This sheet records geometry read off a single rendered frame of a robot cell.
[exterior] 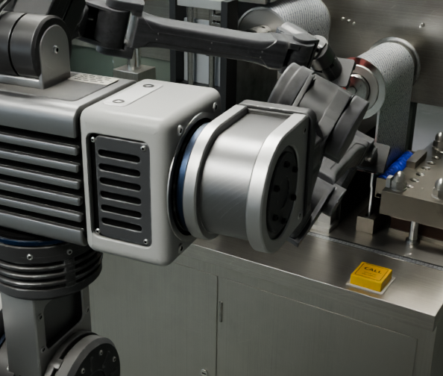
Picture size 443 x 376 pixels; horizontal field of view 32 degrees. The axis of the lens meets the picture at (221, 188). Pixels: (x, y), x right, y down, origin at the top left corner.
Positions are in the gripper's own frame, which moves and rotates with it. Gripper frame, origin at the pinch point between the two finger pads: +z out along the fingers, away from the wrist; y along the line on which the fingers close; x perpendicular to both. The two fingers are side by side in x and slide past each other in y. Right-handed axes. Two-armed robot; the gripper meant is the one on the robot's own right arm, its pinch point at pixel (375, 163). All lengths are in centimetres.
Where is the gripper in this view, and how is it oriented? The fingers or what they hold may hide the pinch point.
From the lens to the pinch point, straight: 189.6
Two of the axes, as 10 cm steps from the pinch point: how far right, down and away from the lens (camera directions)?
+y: 8.6, 2.2, -4.7
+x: 2.7, -9.6, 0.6
